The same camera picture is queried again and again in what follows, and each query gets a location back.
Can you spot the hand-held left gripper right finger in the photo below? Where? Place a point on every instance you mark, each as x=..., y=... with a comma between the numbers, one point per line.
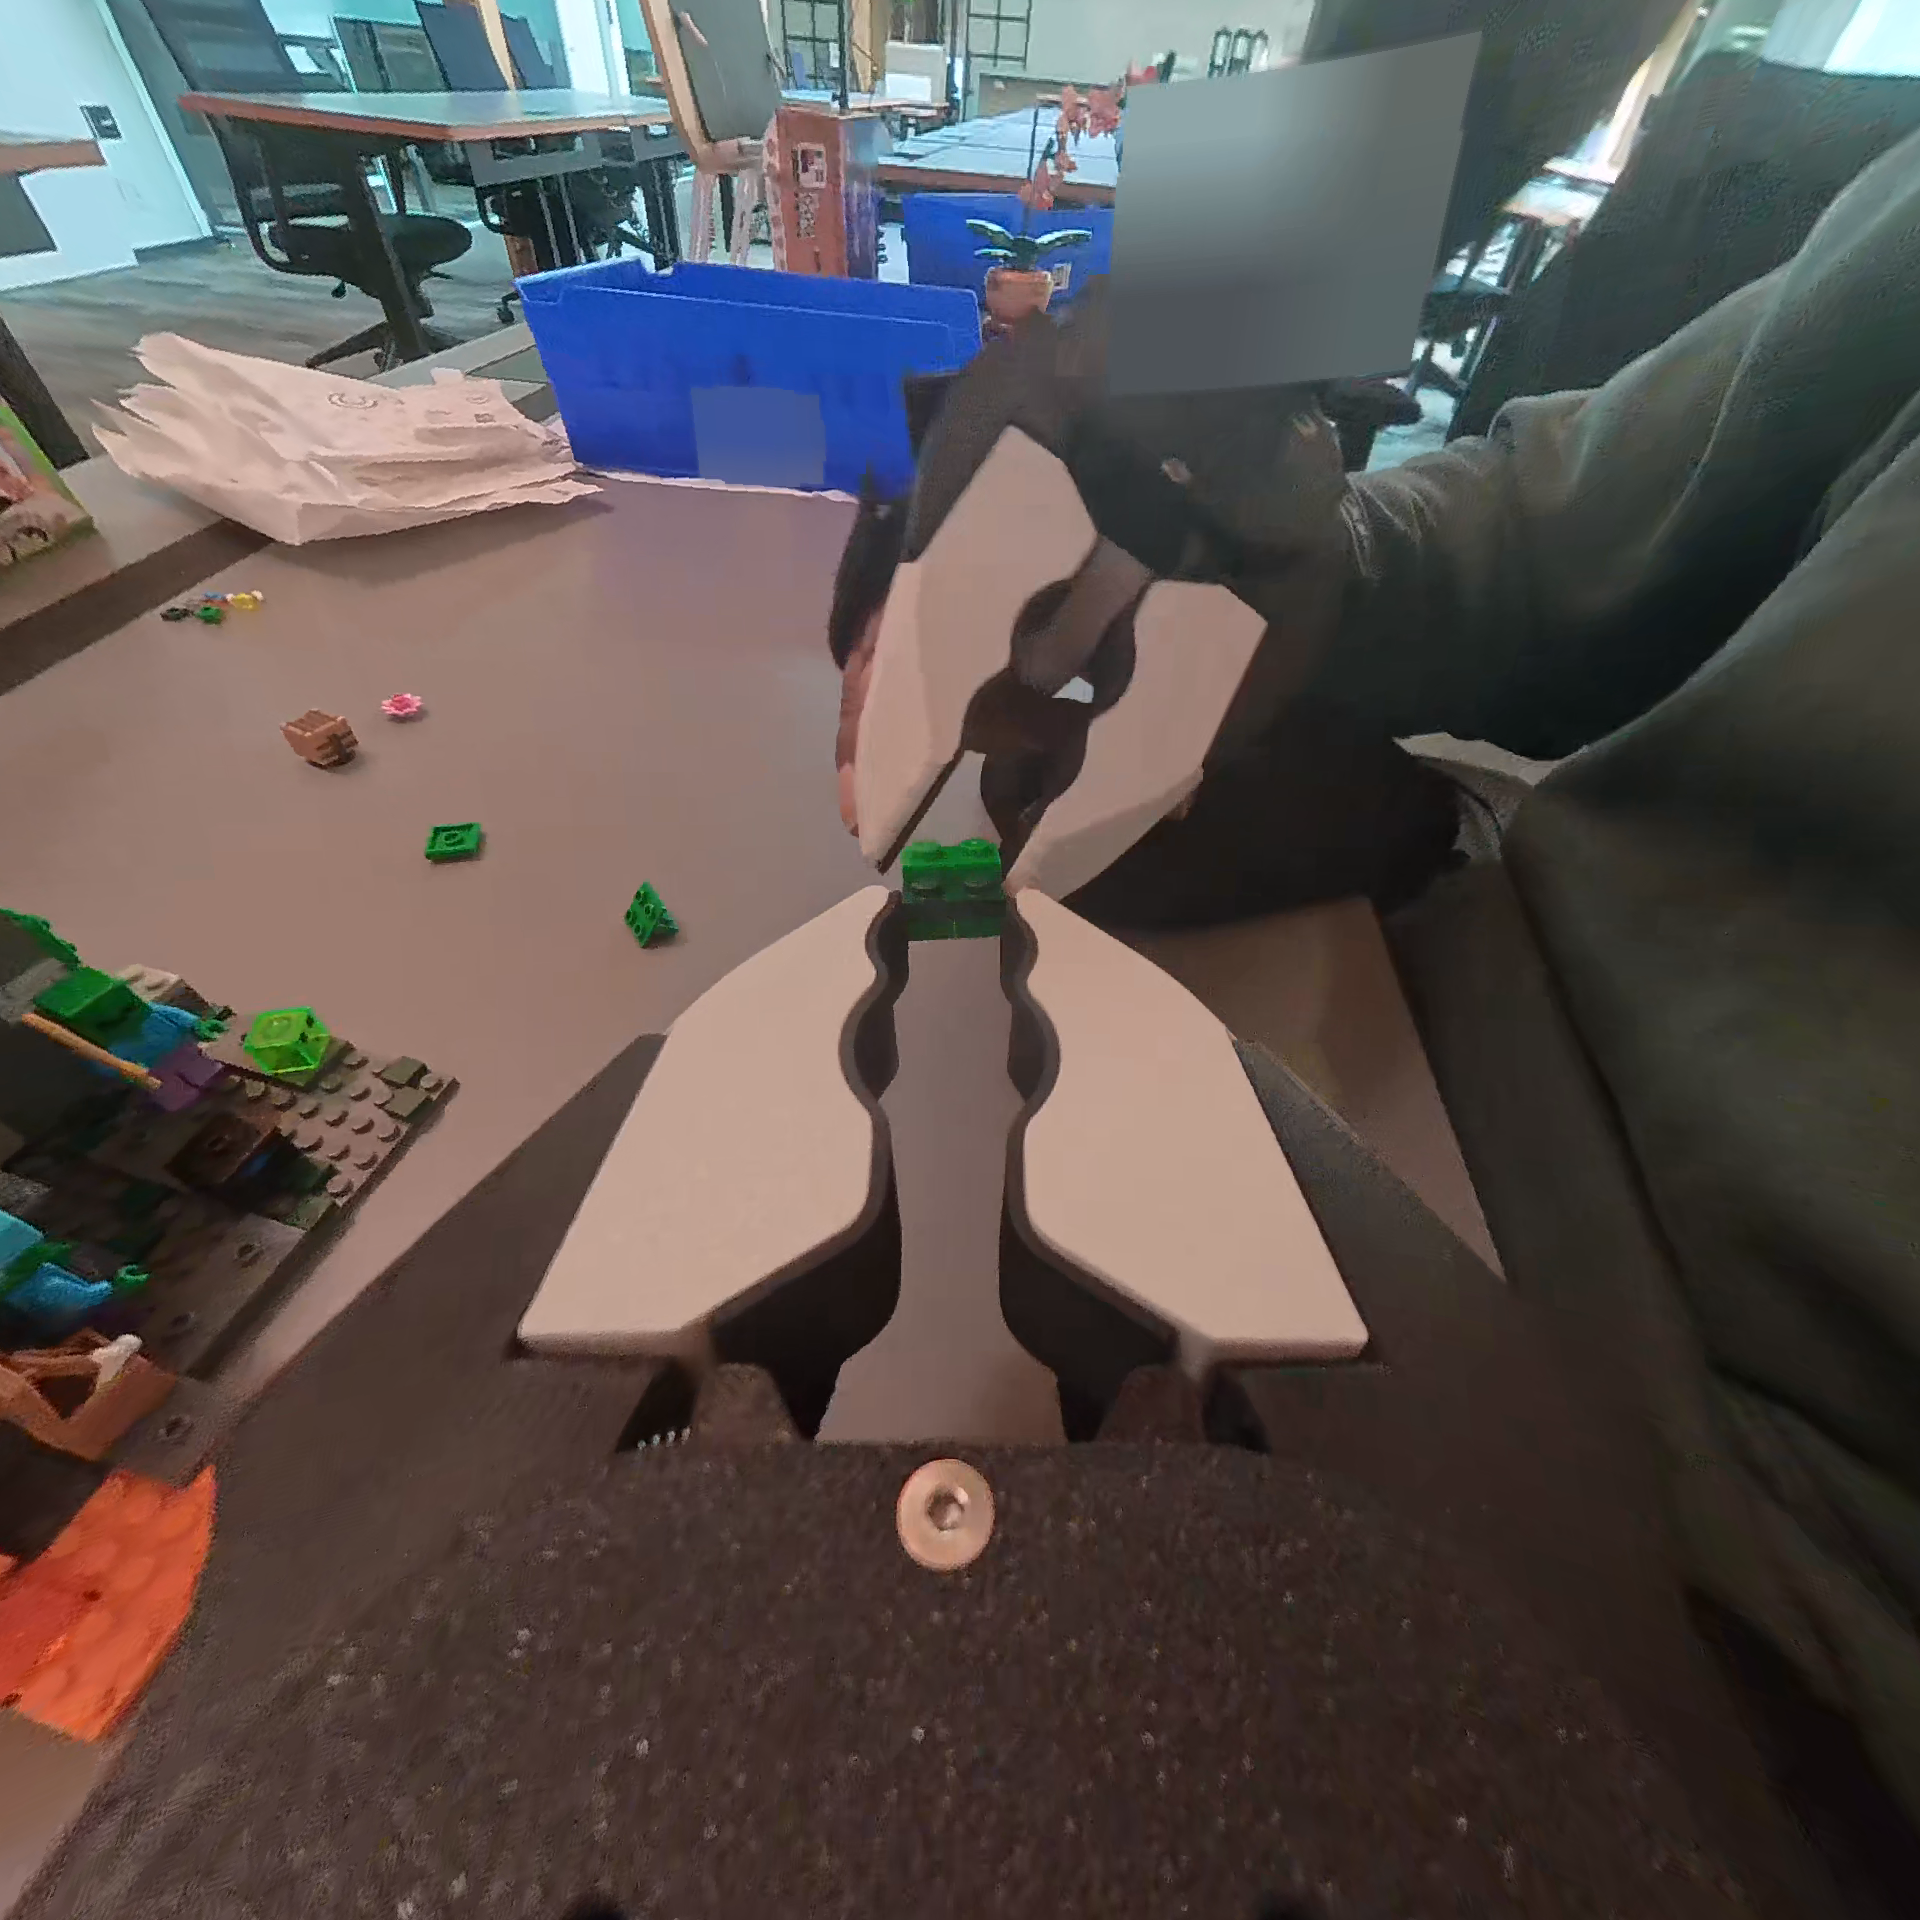
x=1187, y=1184

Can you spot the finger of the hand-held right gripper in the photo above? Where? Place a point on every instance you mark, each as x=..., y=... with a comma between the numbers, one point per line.
x=1173, y=708
x=961, y=598

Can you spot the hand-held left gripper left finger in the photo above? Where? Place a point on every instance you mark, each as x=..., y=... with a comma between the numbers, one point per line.
x=707, y=1170

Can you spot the small green brick plate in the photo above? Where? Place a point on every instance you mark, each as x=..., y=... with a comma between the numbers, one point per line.
x=651, y=917

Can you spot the green brick cactus block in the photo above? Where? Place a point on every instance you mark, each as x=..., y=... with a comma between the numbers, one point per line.
x=955, y=887

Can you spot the toy brick model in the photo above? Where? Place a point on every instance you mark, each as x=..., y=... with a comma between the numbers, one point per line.
x=227, y=1142

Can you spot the grey desk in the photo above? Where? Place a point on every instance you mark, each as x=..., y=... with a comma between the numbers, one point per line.
x=601, y=676

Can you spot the person's right hand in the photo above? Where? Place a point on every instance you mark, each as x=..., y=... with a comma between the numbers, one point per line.
x=849, y=721

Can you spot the black chair armrest pad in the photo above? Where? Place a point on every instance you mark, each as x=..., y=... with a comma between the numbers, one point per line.
x=1273, y=839

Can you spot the toy brick potted plant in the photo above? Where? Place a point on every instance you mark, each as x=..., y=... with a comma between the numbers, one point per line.
x=1020, y=284

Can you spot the red toy brick flowers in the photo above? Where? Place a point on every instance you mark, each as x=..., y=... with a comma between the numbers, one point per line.
x=1036, y=191

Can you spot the blue plastic bin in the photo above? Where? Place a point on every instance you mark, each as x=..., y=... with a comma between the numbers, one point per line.
x=938, y=238
x=633, y=357

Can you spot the green square tile brick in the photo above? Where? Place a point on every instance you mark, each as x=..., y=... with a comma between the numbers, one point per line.
x=454, y=839

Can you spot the orange printed carton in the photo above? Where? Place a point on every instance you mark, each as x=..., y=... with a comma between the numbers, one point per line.
x=820, y=193

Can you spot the wooden easel board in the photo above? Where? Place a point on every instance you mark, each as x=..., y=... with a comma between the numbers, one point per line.
x=730, y=71

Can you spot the black chair backrest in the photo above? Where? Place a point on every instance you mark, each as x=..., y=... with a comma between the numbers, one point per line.
x=1725, y=178

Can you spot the brown toy brick head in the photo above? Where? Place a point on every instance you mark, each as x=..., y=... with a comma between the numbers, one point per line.
x=321, y=738

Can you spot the white paper bag pile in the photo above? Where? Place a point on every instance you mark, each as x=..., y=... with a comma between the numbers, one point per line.
x=300, y=450

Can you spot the grey wood-edged table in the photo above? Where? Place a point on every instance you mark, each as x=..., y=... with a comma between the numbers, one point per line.
x=49, y=151
x=422, y=113

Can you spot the cluster of small loose bricks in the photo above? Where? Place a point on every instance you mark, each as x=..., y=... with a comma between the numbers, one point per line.
x=201, y=610

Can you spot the green toy set box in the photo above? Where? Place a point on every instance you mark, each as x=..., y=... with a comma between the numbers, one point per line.
x=36, y=510

